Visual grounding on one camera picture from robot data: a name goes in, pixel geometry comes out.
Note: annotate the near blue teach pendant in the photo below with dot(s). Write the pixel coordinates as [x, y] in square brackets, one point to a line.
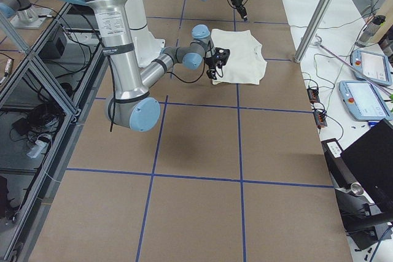
[363, 101]

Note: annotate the aluminium frame post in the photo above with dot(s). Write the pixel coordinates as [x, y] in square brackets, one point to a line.
[311, 30]

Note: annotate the blue teach pendant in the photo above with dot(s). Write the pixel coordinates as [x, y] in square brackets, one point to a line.
[375, 66]
[363, 101]

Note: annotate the small electronics board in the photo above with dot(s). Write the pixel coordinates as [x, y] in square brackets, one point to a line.
[320, 118]
[313, 94]

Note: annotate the aluminium frame rack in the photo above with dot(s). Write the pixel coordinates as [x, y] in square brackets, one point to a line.
[44, 102]

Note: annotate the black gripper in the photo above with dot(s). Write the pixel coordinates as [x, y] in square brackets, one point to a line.
[237, 2]
[211, 65]

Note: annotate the cream long-sleeve shirt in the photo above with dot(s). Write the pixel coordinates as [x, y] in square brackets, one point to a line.
[246, 64]

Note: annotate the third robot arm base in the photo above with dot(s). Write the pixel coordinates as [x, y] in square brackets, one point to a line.
[24, 15]

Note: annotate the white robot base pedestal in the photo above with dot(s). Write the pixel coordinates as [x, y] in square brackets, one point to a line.
[146, 46]

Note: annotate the far blue teach pendant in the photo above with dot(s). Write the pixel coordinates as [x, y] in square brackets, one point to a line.
[375, 66]

